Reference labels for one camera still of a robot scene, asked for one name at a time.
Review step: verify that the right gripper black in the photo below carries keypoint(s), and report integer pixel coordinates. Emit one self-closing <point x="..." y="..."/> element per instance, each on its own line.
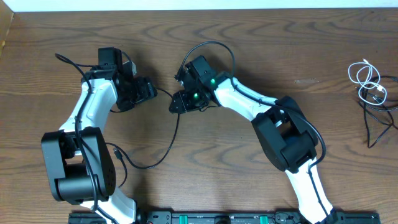
<point x="183" y="102"/>

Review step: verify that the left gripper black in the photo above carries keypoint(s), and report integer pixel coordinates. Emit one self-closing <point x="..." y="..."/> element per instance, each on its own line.
<point x="147" y="89"/>

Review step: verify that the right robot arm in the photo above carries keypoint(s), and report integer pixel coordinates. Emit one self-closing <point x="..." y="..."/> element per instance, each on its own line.
<point x="287" y="138"/>

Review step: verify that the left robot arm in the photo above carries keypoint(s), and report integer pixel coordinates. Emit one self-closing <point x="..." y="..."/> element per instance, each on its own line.
<point x="79" y="166"/>

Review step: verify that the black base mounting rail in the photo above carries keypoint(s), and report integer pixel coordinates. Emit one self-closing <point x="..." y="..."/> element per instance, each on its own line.
<point x="280" y="217"/>

